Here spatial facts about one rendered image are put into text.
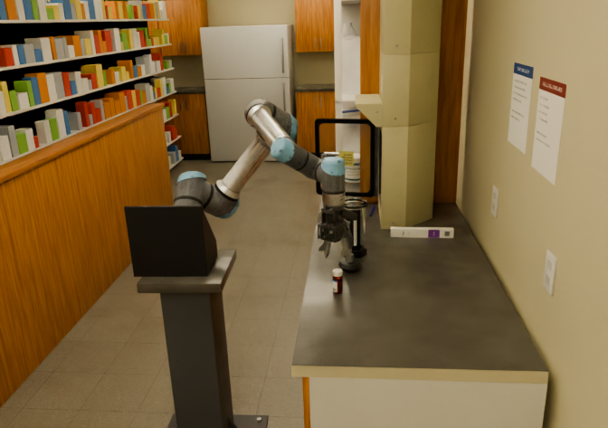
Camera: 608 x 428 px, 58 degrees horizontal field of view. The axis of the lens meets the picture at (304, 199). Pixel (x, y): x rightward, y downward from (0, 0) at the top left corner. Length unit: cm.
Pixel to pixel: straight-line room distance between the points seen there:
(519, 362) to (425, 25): 139
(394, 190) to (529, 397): 112
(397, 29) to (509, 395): 143
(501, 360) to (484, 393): 10
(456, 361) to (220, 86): 623
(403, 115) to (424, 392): 120
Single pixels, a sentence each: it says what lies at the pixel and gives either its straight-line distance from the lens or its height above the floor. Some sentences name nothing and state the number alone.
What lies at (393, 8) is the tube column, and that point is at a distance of 234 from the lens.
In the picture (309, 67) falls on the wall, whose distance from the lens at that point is 794.
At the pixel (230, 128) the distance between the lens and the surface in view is 753.
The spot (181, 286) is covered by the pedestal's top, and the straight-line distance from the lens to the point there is 211.
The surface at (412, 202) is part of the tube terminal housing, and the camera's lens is 251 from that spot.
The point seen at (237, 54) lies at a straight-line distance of 738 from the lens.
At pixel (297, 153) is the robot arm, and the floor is 145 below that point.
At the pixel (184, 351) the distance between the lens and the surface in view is 233.
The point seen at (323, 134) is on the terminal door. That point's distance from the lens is 274.
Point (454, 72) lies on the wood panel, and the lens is 276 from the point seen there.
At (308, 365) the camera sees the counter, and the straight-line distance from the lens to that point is 159.
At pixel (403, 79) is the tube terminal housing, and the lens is 236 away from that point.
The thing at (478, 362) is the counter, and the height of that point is 94.
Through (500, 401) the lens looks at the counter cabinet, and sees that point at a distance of 170.
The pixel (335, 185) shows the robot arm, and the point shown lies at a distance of 174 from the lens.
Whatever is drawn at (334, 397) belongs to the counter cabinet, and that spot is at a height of 83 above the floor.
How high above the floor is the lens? 186
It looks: 18 degrees down
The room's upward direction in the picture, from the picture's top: 2 degrees counter-clockwise
